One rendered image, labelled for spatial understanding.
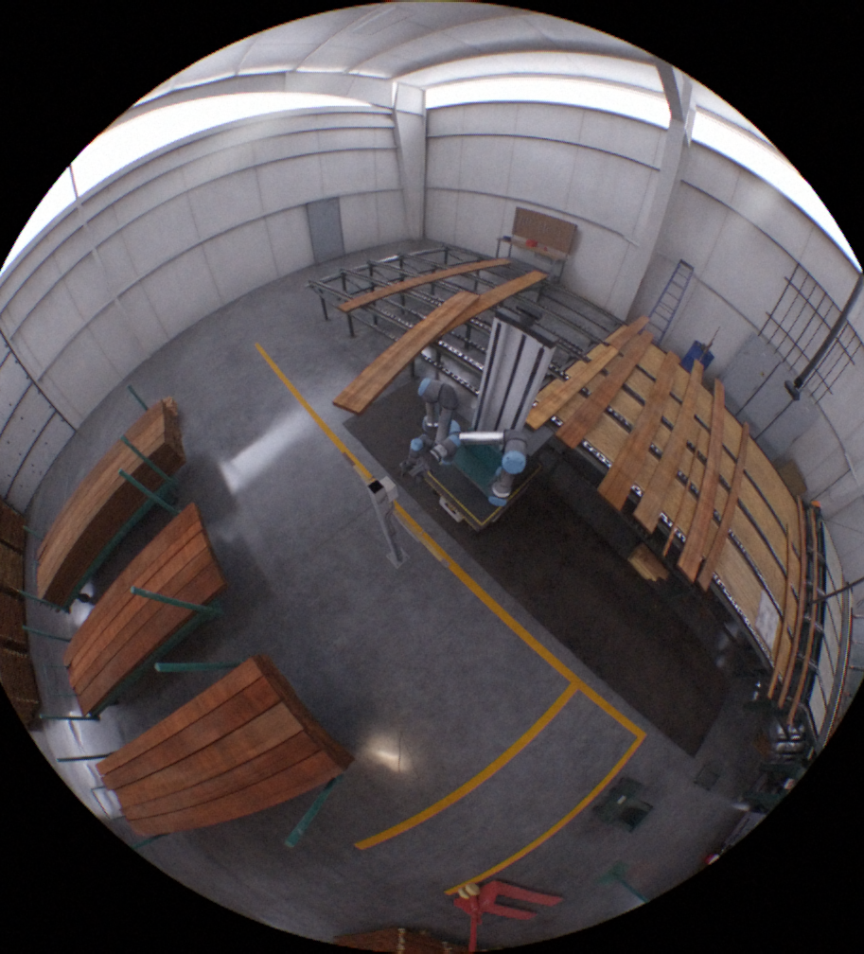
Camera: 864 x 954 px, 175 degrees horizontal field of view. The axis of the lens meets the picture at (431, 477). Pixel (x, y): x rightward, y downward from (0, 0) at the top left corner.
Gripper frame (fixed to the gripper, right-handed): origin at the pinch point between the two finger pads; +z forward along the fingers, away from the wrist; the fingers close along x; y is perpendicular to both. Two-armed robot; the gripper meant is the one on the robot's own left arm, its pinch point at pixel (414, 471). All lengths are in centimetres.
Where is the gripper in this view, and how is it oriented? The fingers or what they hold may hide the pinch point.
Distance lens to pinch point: 143.5
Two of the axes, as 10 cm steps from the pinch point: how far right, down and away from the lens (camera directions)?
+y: 3.4, -1.5, -9.3
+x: 5.9, 8.0, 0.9
